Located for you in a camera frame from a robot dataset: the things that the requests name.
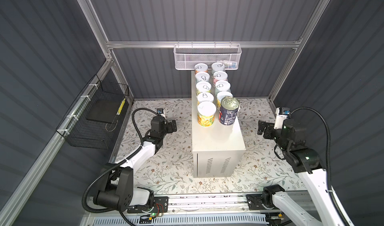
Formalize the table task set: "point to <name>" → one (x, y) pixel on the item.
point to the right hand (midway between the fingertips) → (271, 123)
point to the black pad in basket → (105, 110)
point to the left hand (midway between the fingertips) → (167, 120)
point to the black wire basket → (80, 131)
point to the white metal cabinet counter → (217, 150)
